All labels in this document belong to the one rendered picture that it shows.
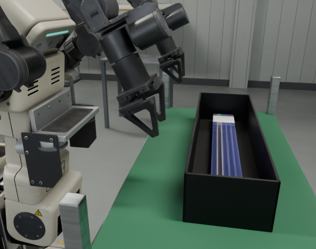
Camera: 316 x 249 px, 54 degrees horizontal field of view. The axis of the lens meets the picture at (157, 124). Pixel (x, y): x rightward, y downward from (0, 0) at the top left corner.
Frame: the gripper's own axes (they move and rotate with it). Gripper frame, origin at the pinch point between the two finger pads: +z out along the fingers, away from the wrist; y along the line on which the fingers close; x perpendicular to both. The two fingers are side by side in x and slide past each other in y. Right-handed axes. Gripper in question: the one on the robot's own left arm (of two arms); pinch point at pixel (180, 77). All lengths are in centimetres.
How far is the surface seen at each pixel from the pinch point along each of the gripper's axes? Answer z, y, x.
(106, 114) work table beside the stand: 40, 214, 140
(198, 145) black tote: 18.2, -16.3, 0.6
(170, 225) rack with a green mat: 17, -52, 4
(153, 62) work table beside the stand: 9, 208, 62
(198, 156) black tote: 18.3, -24.0, 0.2
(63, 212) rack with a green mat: -1, -68, 9
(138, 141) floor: 75, 185, 107
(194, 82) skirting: 91, 438, 71
